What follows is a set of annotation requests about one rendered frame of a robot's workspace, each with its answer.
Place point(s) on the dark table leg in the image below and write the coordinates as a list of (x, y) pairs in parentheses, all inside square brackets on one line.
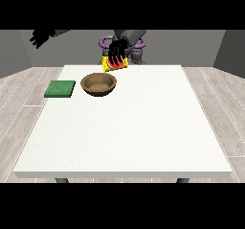
[(182, 180), (61, 180)]

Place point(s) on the yellow cup with melon print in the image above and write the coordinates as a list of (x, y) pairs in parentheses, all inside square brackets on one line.
[(115, 65)]

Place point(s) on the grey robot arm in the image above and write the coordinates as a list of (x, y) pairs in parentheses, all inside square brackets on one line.
[(129, 35)]

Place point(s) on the green square pad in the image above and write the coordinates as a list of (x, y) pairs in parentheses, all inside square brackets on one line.
[(60, 88)]

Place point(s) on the brown wooden bowl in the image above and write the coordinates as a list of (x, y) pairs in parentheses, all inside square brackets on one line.
[(98, 84)]

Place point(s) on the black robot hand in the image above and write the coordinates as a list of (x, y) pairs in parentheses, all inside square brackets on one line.
[(40, 37), (116, 50)]

